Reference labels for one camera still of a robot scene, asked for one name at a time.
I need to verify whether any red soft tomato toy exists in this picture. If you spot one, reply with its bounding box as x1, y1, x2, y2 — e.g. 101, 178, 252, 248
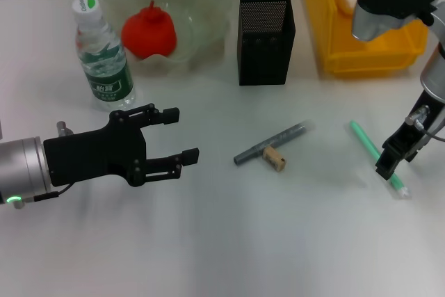
120, 0, 178, 60

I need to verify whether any black mesh pen holder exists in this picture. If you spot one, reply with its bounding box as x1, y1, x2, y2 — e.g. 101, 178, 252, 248
237, 0, 296, 86

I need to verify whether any grey marker pen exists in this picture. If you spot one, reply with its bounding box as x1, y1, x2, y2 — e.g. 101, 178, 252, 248
233, 121, 310, 166

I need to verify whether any clear bottle with green label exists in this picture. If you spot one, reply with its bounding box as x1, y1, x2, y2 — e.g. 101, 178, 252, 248
72, 0, 137, 112

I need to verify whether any small beige cork block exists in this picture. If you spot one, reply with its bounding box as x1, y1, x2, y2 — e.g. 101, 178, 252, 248
262, 146, 288, 172

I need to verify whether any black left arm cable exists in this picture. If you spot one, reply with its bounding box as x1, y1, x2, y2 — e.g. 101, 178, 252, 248
22, 180, 76, 204

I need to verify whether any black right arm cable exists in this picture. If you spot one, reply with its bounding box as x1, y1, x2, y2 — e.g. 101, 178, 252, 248
406, 105, 445, 143

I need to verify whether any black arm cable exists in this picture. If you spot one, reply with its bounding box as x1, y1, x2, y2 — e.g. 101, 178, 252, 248
22, 180, 76, 204
406, 105, 445, 143

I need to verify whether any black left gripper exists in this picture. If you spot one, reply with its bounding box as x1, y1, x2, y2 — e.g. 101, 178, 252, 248
43, 102, 200, 187

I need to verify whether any yellow plastic bin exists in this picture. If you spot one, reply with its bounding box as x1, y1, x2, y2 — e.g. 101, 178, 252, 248
303, 0, 434, 77

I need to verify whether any translucent green fruit bowl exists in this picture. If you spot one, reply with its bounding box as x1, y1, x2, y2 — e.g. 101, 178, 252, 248
99, 0, 233, 75

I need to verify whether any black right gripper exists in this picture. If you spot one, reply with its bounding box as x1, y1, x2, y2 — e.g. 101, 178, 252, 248
374, 91, 445, 180

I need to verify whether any green pen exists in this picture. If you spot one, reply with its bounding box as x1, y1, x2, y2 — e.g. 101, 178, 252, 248
349, 120, 412, 200

